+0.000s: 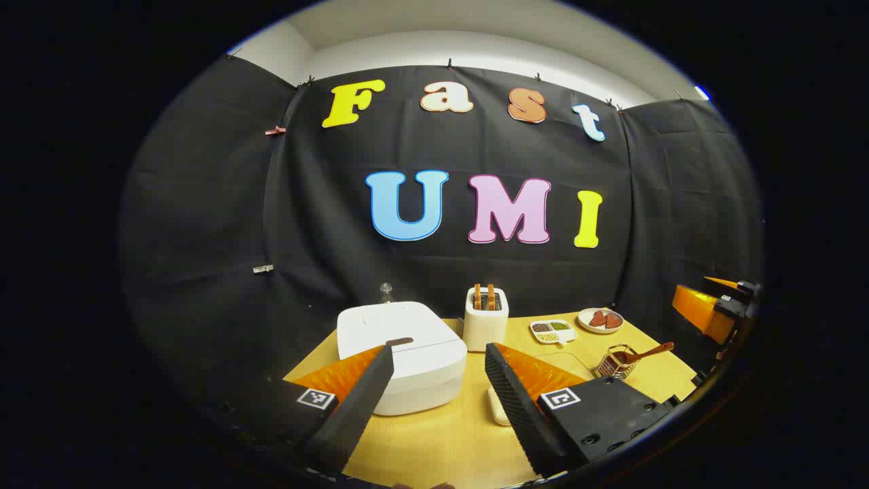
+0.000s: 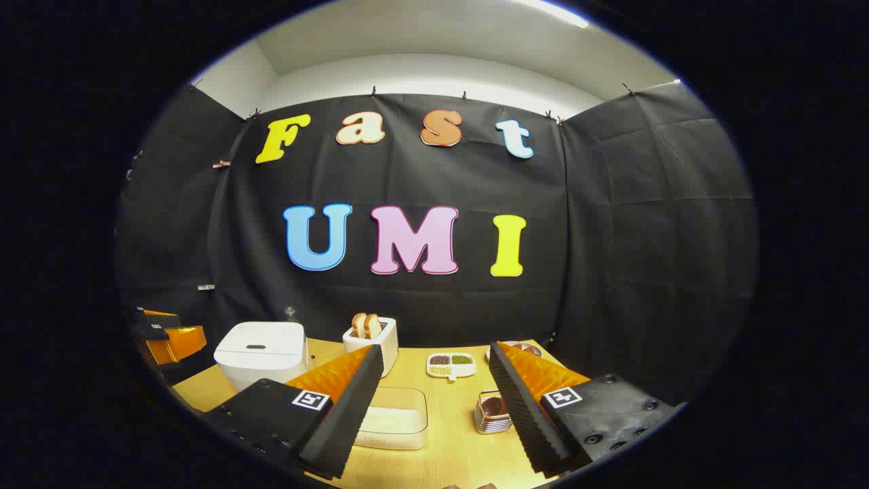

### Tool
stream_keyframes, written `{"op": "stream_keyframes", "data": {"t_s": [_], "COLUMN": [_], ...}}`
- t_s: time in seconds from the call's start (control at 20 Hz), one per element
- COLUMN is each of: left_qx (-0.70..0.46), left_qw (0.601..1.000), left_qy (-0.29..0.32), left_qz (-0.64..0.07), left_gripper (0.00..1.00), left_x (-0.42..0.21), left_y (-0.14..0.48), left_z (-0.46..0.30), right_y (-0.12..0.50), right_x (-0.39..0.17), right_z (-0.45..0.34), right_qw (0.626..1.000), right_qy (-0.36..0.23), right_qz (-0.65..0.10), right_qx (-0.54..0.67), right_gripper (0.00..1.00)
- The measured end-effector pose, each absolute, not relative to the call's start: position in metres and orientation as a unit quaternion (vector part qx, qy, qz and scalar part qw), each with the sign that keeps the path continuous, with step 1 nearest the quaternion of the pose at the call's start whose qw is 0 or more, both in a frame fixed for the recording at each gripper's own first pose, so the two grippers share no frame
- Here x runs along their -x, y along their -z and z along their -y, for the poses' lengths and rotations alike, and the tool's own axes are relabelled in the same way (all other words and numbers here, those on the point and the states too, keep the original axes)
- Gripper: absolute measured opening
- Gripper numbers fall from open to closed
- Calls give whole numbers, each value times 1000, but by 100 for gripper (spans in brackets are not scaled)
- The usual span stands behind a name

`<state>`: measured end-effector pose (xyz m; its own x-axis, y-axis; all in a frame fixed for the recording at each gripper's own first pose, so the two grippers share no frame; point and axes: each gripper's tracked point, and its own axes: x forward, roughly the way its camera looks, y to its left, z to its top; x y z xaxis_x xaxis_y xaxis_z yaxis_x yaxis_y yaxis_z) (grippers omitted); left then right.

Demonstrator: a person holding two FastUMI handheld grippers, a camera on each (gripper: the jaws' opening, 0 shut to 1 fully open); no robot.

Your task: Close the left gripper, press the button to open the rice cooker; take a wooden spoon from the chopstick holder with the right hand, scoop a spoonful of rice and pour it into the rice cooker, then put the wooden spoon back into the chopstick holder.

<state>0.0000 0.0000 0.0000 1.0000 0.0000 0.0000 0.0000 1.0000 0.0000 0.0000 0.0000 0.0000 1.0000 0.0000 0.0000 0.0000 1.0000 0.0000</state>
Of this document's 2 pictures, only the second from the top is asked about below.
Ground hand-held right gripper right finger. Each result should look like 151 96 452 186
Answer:
489 341 686 477

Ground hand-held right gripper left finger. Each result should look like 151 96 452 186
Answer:
202 344 385 482

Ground metal wire chopstick holder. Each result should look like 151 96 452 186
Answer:
474 390 513 435

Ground white rice cooker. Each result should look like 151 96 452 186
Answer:
213 321 310 393

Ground clear plastic container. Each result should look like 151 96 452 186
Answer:
353 387 429 451

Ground white round plate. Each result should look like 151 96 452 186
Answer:
485 342 544 361

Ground white divided dish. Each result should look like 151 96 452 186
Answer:
426 352 477 382

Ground white toaster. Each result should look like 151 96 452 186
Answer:
342 316 399 378

